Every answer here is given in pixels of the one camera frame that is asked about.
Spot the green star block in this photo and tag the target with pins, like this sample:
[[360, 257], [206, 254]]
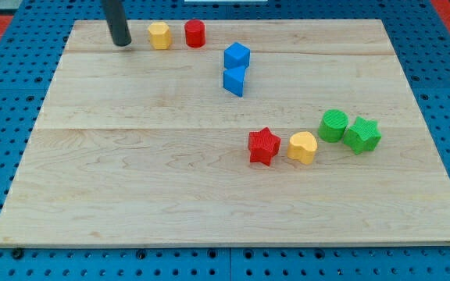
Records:
[[362, 135]]

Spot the yellow hexagon block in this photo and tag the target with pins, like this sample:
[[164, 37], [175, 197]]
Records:
[[159, 35]]

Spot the blue cube block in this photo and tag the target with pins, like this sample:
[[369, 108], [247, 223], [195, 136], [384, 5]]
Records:
[[236, 55]]

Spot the light wooden board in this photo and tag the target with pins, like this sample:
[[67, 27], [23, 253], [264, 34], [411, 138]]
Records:
[[138, 148]]

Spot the green cylinder block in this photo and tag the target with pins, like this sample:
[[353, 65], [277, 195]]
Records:
[[333, 125]]

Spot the yellow heart block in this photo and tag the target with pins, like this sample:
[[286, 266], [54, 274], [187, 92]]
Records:
[[302, 146]]

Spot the red cylinder block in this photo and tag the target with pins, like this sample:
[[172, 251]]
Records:
[[194, 33]]

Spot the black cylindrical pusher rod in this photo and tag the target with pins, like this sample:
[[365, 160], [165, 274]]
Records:
[[117, 22]]

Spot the red star block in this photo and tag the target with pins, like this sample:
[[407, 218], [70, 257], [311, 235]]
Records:
[[263, 146]]

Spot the blue triangle block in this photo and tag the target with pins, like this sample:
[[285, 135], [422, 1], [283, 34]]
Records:
[[234, 80]]

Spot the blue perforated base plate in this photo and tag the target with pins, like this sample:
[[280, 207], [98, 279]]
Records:
[[29, 53]]

